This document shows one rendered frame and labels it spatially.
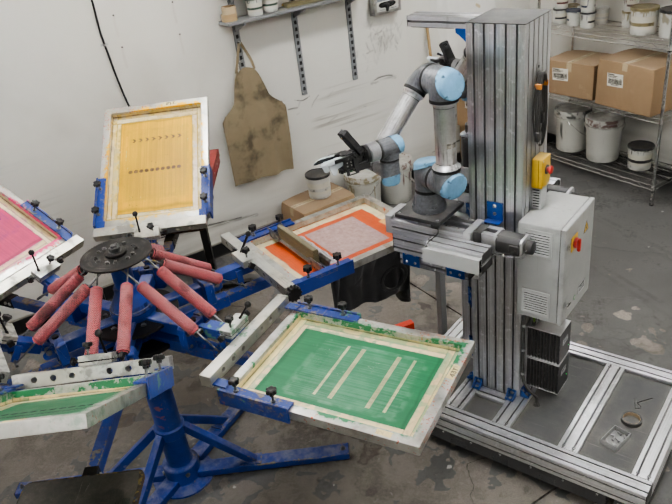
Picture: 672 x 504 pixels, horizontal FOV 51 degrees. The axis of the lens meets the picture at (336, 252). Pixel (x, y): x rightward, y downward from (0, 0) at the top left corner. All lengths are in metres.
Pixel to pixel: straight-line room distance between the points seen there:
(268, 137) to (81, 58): 1.45
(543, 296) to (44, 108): 3.30
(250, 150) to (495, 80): 2.83
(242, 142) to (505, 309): 2.71
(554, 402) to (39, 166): 3.47
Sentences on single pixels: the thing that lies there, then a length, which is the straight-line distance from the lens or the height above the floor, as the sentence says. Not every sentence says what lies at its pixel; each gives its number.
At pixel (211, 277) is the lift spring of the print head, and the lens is 3.16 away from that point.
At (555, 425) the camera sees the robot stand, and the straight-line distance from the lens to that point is 3.53.
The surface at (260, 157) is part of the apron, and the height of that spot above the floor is 0.71.
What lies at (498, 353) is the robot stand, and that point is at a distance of 3.51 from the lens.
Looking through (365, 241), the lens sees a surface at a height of 0.95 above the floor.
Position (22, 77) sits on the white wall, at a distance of 4.85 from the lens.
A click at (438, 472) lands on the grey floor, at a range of 3.58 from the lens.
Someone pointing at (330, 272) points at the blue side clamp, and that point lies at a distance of 3.20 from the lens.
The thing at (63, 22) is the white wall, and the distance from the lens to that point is 4.86.
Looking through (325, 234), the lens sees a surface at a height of 0.95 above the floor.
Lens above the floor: 2.63
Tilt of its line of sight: 29 degrees down
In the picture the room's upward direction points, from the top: 7 degrees counter-clockwise
